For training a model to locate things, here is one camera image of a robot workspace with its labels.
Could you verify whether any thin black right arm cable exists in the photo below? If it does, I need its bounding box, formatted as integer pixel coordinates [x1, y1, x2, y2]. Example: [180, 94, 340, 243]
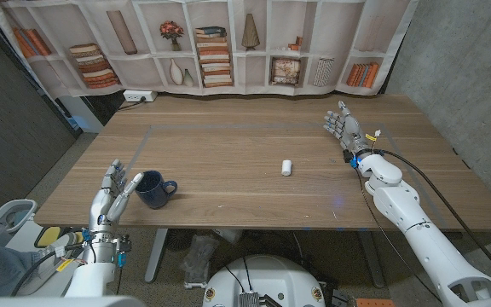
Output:
[354, 166, 443, 304]

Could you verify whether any printed bookshelf backdrop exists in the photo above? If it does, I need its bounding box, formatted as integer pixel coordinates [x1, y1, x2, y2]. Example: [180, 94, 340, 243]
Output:
[0, 0, 419, 100]

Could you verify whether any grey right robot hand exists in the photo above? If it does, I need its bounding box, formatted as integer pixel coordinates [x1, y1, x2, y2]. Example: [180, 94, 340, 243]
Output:
[323, 100, 374, 159]

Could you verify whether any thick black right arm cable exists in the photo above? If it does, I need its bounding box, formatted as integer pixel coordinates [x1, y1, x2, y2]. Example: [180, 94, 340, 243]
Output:
[373, 148, 491, 289]

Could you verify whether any black round fan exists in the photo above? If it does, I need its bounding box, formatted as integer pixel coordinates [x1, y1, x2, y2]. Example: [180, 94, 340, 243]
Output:
[166, 229, 198, 252]

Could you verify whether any orange box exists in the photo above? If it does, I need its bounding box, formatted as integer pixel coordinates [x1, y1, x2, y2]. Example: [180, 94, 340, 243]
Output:
[355, 298, 396, 307]

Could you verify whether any yellow and black pad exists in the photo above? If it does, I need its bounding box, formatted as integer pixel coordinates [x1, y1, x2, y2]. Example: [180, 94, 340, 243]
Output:
[34, 225, 91, 249]

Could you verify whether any white power strip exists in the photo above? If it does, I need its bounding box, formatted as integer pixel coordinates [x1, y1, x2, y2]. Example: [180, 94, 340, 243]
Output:
[122, 89, 159, 103]

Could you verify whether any clear plastic bag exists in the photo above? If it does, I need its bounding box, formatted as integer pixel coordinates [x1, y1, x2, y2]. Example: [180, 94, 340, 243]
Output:
[180, 233, 221, 289]

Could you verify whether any dark blue ceramic mug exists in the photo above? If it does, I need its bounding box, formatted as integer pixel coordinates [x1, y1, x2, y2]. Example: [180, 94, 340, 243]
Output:
[134, 170, 179, 210]

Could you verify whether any black power strip cord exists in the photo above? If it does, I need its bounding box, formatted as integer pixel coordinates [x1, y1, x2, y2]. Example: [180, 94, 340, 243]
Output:
[117, 96, 147, 113]

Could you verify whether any grey metal table leg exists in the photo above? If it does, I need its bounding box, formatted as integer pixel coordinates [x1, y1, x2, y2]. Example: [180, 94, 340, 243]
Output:
[358, 232, 385, 289]
[144, 229, 169, 284]

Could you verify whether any white floor board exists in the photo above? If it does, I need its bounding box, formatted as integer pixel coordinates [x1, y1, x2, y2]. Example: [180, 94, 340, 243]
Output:
[5, 220, 84, 298]

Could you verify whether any white cabinet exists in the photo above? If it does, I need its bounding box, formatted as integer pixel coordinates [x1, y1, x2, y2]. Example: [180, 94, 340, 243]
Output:
[55, 94, 105, 134]

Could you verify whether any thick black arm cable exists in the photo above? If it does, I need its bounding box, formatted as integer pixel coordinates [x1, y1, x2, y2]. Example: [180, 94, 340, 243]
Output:
[373, 148, 491, 289]
[10, 243, 85, 298]

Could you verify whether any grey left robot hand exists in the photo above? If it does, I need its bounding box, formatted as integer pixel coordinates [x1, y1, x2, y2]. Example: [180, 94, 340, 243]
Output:
[87, 159, 145, 235]

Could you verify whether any white robot torso base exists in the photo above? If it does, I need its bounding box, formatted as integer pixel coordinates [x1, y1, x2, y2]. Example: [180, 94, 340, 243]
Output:
[202, 254, 326, 307]

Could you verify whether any white grey chair base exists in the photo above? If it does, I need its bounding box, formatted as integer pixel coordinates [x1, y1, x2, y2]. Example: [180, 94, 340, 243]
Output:
[0, 198, 38, 235]

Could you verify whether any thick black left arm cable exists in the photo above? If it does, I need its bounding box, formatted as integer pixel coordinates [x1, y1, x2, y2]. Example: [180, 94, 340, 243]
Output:
[10, 243, 85, 298]

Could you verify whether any grey white sneaker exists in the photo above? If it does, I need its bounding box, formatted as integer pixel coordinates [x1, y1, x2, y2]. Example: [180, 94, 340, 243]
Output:
[36, 231, 85, 259]

